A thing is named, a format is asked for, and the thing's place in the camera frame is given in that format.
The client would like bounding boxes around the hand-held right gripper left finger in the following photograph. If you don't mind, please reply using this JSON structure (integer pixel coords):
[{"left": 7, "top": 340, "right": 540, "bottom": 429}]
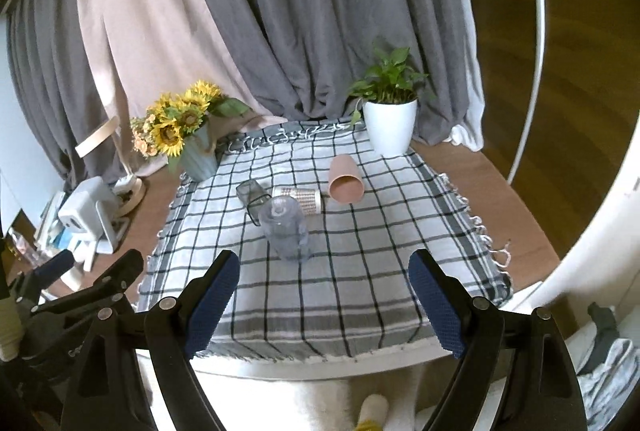
[{"left": 62, "top": 250, "right": 241, "bottom": 431}]

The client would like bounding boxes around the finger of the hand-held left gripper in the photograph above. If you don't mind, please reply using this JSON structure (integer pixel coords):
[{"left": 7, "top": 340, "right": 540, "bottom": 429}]
[
  {"left": 29, "top": 249, "right": 146, "bottom": 318},
  {"left": 14, "top": 250, "right": 76, "bottom": 298}
]

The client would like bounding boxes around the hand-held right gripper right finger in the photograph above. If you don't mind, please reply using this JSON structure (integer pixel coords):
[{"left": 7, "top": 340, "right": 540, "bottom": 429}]
[{"left": 407, "top": 248, "right": 586, "bottom": 431}]

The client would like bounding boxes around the clear glass cup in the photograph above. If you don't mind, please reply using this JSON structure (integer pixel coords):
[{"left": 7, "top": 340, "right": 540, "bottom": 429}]
[{"left": 261, "top": 196, "right": 312, "bottom": 263}]

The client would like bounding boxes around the dark grey glass cup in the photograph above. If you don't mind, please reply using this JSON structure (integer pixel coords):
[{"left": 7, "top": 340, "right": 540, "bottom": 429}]
[{"left": 236, "top": 179, "right": 273, "bottom": 227}]

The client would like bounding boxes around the patterned paper cup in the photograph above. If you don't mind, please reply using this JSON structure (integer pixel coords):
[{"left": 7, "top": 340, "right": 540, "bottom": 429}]
[{"left": 272, "top": 185, "right": 322, "bottom": 216}]

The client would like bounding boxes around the pink cup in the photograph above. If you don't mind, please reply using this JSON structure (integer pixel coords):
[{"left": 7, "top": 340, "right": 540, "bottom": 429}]
[{"left": 327, "top": 154, "right": 366, "bottom": 203}]

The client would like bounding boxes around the white box-shaped device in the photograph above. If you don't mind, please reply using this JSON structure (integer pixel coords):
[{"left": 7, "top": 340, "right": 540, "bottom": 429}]
[{"left": 57, "top": 176, "right": 125, "bottom": 257}]

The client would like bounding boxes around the checked grey white tablecloth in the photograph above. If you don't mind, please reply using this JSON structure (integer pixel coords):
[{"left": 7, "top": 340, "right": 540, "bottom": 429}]
[{"left": 136, "top": 118, "right": 515, "bottom": 364}]

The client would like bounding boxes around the white and yellow object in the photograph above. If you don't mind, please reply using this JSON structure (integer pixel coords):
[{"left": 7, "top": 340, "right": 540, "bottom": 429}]
[{"left": 356, "top": 393, "right": 391, "bottom": 431}]

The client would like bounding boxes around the desk lamp with wooden head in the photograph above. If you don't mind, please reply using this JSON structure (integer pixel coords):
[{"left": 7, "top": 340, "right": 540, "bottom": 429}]
[{"left": 75, "top": 115, "right": 146, "bottom": 218}]

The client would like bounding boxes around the blue-green ribbed vase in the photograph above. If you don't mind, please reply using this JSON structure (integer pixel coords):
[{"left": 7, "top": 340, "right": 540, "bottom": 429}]
[{"left": 177, "top": 121, "right": 219, "bottom": 182}]

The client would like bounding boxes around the sunflower bouquet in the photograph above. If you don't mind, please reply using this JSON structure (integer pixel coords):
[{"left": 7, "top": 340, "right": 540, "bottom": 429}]
[{"left": 130, "top": 80, "right": 251, "bottom": 159}]

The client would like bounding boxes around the grey curtain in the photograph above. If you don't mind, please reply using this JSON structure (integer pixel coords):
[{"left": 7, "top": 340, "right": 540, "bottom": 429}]
[
  {"left": 6, "top": 0, "right": 128, "bottom": 189},
  {"left": 175, "top": 0, "right": 476, "bottom": 147}
]

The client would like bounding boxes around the white curved furniture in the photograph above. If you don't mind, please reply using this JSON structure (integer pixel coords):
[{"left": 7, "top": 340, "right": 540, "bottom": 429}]
[{"left": 510, "top": 116, "right": 640, "bottom": 342}]

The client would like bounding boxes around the green plant in white pot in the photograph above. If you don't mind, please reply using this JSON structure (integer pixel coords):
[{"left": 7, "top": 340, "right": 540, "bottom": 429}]
[{"left": 347, "top": 46, "right": 436, "bottom": 157}]

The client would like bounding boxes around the grey striped cloth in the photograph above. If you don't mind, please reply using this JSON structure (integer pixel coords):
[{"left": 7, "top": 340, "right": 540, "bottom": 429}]
[{"left": 575, "top": 301, "right": 640, "bottom": 431}]

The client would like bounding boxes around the beige curtain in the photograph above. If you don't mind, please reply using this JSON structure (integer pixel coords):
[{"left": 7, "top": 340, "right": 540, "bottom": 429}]
[{"left": 75, "top": 0, "right": 283, "bottom": 178}]

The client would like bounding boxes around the white curtain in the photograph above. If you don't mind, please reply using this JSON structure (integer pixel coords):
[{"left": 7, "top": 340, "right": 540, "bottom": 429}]
[{"left": 442, "top": 0, "right": 487, "bottom": 150}]

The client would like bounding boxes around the white hoop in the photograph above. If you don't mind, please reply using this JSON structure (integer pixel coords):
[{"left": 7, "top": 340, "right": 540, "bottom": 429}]
[{"left": 505, "top": 0, "right": 547, "bottom": 185}]

